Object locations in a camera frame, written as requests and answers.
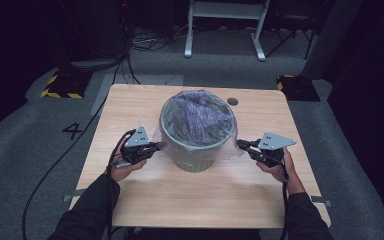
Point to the black yellow striped stand base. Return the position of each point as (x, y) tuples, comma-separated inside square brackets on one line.
[(298, 88), (65, 85)]

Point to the purple plastic bag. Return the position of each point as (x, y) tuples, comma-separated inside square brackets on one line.
[(196, 116)]

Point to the grey floor plate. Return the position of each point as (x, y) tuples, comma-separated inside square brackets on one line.
[(146, 80)]

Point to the person's right hand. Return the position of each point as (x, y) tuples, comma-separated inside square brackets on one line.
[(286, 175)]

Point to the white metal desk frame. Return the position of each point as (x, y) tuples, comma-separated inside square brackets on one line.
[(225, 10)]

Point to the green ribbed plastic bin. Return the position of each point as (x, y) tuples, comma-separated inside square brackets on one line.
[(193, 156)]

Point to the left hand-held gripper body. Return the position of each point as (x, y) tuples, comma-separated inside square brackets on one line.
[(137, 148)]

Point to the grey metal table bracket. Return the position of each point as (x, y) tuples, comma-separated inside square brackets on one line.
[(323, 201), (71, 196)]

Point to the grey slanted post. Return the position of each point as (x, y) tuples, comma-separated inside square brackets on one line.
[(330, 40)]

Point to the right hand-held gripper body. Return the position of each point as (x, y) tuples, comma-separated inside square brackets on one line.
[(273, 150)]

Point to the person's left hand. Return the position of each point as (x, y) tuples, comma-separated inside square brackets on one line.
[(123, 170)]

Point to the black tripod stand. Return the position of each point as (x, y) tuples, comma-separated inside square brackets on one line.
[(291, 33)]

